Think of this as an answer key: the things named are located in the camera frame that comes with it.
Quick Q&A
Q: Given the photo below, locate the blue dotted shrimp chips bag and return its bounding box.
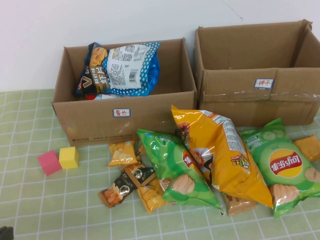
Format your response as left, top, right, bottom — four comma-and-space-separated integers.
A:
73, 41, 161, 98

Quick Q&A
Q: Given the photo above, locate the black gold snack packet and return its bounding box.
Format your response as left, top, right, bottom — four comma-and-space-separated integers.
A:
120, 162, 158, 188
98, 178, 141, 209

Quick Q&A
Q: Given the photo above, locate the small orange snack packet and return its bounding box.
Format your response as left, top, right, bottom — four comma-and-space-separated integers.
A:
136, 143, 148, 157
136, 178, 169, 215

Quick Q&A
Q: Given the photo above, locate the white blue red snack bag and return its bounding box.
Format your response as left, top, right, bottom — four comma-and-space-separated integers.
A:
84, 93, 123, 101

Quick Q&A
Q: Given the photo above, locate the white label with red writing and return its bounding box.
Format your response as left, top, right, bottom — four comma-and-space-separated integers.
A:
112, 108, 132, 118
254, 78, 275, 89

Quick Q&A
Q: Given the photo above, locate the green crumpled Lay's chips bag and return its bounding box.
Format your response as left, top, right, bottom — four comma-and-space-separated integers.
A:
136, 128, 223, 210

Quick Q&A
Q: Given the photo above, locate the small yellow cracker packet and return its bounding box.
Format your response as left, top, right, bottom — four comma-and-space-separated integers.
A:
107, 140, 138, 168

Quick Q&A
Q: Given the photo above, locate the cardboard box with express print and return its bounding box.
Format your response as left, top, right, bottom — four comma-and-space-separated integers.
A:
51, 37, 198, 148

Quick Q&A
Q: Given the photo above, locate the large yellow chips bag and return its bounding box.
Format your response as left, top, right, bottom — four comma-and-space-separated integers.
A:
170, 104, 274, 208

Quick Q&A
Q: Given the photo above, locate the taped cardboard box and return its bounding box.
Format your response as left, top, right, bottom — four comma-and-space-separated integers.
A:
193, 19, 320, 127

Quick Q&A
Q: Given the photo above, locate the yellow foam cube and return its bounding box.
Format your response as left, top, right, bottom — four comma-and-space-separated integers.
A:
59, 146, 80, 170

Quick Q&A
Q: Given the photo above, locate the green cucumber Lay's chips bag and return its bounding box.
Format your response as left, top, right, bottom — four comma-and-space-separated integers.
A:
239, 117, 320, 219

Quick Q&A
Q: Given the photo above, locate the brown biscuit packet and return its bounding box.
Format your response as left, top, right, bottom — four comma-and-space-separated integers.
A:
222, 192, 258, 217

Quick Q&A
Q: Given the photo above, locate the pink foam cube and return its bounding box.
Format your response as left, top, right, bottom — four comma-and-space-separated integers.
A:
37, 150, 63, 177

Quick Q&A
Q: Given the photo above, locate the green checkered tablecloth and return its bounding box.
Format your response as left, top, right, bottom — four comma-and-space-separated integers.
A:
0, 88, 320, 240

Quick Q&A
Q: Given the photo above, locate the orange biscuit packet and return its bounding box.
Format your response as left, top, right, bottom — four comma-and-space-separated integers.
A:
292, 134, 320, 163

